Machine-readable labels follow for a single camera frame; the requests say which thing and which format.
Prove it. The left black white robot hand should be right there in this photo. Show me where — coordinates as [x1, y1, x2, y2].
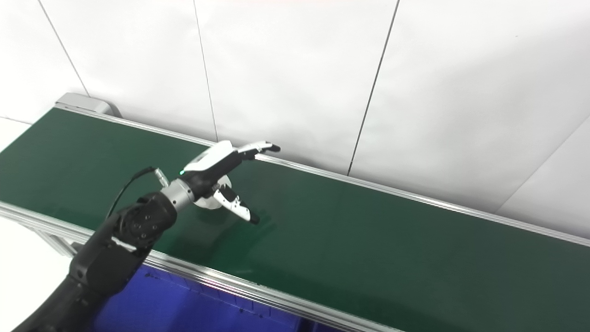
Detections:
[179, 140, 281, 225]

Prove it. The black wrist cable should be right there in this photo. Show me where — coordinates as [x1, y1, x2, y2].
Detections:
[105, 166, 169, 219]

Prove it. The grey conveyor end cap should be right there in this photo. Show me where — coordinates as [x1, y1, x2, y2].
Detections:
[55, 92, 122, 119]

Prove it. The green conveyor belt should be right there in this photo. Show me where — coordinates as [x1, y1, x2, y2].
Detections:
[0, 108, 590, 332]
[0, 102, 590, 332]

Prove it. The blue plastic bin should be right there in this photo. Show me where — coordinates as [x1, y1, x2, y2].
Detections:
[91, 263, 319, 332]

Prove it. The white round plastic part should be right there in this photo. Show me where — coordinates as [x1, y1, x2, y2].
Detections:
[195, 175, 231, 210]

